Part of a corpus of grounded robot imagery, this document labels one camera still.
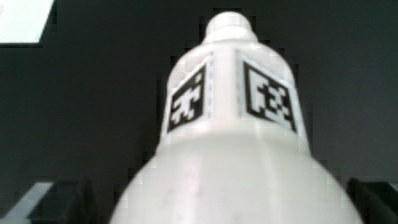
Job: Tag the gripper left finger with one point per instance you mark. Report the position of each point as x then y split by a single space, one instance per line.
57 203

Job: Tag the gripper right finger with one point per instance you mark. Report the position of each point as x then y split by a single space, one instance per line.
375 200

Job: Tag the white lamp bulb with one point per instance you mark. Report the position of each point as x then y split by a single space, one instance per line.
233 174

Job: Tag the white marker sheet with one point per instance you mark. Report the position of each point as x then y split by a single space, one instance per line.
23 16

